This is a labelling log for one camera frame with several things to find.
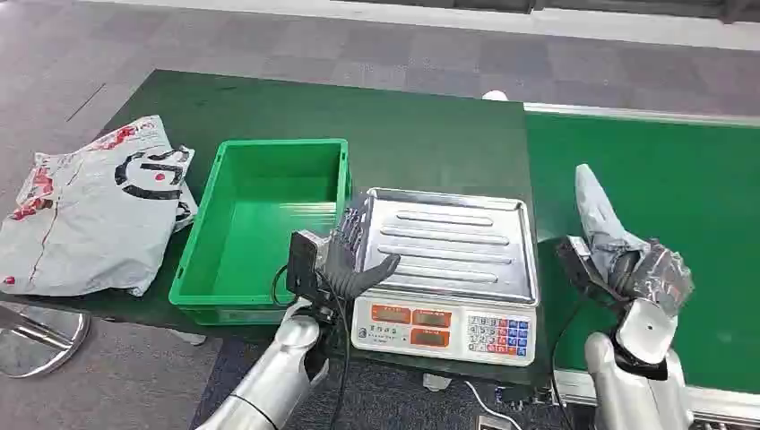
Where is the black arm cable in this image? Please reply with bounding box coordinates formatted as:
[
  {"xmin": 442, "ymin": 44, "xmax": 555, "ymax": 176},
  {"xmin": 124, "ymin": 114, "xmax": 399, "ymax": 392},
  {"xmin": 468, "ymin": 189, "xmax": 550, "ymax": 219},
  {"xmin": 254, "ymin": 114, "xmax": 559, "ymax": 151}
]
[
  {"xmin": 549, "ymin": 297, "xmax": 595, "ymax": 430},
  {"xmin": 270, "ymin": 263, "xmax": 352, "ymax": 430}
]

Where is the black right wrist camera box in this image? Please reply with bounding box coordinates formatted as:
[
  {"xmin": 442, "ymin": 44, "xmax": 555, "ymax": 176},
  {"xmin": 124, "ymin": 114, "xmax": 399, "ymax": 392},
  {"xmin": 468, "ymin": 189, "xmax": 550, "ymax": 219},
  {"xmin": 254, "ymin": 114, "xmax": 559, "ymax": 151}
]
[{"xmin": 555, "ymin": 235, "xmax": 620, "ymax": 305}]

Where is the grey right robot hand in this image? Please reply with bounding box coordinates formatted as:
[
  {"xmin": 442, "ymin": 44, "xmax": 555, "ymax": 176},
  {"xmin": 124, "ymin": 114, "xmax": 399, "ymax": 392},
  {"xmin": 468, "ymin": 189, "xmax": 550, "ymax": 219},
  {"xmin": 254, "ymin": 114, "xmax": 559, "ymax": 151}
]
[{"xmin": 606, "ymin": 238, "xmax": 695, "ymax": 317}]

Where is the white table foot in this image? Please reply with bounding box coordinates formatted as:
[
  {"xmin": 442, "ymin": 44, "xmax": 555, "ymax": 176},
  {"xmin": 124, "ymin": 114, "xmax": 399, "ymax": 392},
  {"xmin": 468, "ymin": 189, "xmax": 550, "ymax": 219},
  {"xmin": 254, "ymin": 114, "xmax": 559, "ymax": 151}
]
[{"xmin": 421, "ymin": 372, "xmax": 453, "ymax": 393}]

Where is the white cable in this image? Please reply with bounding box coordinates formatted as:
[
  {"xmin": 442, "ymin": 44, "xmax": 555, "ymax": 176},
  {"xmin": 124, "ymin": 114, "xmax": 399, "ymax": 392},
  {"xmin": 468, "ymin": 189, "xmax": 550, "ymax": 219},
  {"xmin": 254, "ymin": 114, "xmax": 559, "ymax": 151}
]
[{"xmin": 462, "ymin": 379, "xmax": 523, "ymax": 430}]

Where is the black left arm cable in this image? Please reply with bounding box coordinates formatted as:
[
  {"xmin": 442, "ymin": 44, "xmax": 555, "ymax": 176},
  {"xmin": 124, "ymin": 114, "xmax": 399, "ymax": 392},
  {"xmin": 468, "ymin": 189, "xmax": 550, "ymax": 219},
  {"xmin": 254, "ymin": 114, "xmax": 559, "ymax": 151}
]
[{"xmin": 270, "ymin": 263, "xmax": 352, "ymax": 430}]

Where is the green conveyor belt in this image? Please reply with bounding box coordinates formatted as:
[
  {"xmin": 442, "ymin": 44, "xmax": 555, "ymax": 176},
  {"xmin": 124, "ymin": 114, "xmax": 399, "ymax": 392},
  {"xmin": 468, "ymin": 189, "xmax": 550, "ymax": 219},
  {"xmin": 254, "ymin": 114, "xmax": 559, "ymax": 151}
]
[{"xmin": 523, "ymin": 102, "xmax": 760, "ymax": 424}]

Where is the large grey smile-print parcel bag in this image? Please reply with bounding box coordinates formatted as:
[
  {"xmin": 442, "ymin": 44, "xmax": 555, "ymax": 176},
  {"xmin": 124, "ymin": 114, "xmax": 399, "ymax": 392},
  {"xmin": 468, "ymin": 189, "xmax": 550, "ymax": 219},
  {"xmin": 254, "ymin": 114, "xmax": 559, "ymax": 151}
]
[{"xmin": 0, "ymin": 115, "xmax": 199, "ymax": 298}]

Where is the green plastic crate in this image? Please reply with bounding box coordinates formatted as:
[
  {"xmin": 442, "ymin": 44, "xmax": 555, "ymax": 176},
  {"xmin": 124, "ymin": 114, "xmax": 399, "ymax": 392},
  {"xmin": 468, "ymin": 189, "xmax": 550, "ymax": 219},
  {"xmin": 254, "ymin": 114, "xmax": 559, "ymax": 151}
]
[{"xmin": 168, "ymin": 138, "xmax": 353, "ymax": 326}]

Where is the white electronic weighing scale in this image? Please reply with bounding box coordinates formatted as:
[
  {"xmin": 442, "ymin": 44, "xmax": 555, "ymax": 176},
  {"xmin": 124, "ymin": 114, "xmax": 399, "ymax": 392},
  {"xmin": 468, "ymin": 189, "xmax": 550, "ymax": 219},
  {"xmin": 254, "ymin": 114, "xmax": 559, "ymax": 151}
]
[{"xmin": 350, "ymin": 187, "xmax": 540, "ymax": 368}]

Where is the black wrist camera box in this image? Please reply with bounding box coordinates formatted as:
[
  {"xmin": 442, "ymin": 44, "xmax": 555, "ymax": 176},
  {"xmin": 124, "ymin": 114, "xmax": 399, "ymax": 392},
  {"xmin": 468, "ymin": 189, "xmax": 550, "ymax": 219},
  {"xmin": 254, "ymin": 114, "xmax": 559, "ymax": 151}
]
[
  {"xmin": 286, "ymin": 229, "xmax": 333, "ymax": 305},
  {"xmin": 555, "ymin": 235, "xmax": 620, "ymax": 305}
]

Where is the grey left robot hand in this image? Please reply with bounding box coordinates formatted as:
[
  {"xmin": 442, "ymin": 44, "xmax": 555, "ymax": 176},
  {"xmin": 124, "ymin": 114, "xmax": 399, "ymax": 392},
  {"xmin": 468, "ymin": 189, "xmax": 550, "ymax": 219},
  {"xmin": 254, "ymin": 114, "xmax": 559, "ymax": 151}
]
[{"xmin": 323, "ymin": 195, "xmax": 402, "ymax": 302}]

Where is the round chrome stand base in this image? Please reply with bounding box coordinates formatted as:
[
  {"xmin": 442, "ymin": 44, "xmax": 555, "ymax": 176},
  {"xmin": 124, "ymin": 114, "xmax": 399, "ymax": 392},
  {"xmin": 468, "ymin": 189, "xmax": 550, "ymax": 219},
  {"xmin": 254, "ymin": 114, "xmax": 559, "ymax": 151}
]
[{"xmin": 0, "ymin": 301, "xmax": 92, "ymax": 380}]

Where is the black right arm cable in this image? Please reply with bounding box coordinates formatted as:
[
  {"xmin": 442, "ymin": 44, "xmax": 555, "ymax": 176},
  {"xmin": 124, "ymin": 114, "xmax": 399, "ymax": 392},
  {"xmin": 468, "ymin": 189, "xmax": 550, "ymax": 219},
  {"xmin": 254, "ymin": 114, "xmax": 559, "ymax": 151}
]
[{"xmin": 549, "ymin": 297, "xmax": 595, "ymax": 430}]

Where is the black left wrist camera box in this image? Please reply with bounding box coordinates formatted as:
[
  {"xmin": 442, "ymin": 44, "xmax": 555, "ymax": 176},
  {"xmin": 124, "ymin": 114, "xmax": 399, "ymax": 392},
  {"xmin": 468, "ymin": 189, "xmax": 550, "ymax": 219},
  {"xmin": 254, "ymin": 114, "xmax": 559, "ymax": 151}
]
[{"xmin": 286, "ymin": 229, "xmax": 333, "ymax": 305}]

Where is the small grey parcel bag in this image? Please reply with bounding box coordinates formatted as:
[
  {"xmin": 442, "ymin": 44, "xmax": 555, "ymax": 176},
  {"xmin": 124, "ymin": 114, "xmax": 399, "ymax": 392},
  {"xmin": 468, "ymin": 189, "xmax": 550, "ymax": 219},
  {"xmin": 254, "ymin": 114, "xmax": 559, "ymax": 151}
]
[{"xmin": 574, "ymin": 163, "xmax": 652, "ymax": 281}]

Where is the small electronics module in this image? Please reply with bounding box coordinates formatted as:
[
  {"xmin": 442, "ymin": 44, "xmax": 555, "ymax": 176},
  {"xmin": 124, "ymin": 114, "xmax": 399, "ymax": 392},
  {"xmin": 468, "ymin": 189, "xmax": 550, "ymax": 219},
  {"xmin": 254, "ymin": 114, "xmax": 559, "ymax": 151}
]
[{"xmin": 494, "ymin": 384, "xmax": 555, "ymax": 412}]

